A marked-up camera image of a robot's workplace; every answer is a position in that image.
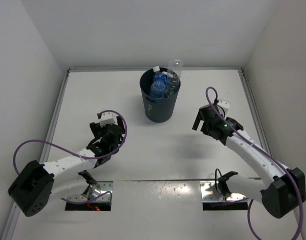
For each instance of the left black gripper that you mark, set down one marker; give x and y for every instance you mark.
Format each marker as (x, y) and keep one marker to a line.
(97, 130)

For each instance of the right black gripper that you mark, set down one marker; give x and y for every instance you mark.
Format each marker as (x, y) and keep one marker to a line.
(196, 122)

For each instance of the clear unlabelled plastic bottle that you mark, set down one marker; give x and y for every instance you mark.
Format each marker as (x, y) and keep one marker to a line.
(174, 71)

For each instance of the bottle blue label no cap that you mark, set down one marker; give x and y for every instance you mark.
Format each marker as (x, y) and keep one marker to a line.
(158, 75)

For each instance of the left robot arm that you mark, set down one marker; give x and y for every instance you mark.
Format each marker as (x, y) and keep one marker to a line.
(69, 178)

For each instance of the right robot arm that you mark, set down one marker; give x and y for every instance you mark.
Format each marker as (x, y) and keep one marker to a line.
(279, 187)

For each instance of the dark grey plastic bin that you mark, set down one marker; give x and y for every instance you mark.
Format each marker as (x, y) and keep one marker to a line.
(157, 110)

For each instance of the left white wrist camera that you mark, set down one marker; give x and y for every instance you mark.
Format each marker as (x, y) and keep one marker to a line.
(107, 118)

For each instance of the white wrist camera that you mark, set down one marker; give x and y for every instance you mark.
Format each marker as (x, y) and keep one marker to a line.
(107, 118)
(222, 106)

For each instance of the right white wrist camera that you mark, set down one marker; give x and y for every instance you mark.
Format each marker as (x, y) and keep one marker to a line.
(222, 106)

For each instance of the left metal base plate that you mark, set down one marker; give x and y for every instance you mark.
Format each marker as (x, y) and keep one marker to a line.
(102, 191)

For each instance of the metal base plate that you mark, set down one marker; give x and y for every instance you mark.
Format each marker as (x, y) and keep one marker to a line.
(102, 191)
(210, 195)

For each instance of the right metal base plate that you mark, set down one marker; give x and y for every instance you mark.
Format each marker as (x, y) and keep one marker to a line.
(210, 195)

